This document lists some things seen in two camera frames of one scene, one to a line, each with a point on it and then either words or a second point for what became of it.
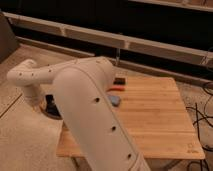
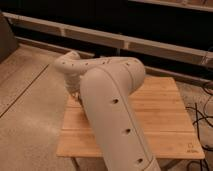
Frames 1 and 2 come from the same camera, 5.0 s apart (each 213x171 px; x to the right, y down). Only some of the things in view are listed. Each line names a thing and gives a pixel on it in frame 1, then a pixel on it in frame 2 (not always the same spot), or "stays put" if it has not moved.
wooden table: (156, 121) stays put
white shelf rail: (80, 33) stays put
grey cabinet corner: (8, 39) stays put
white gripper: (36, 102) → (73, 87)
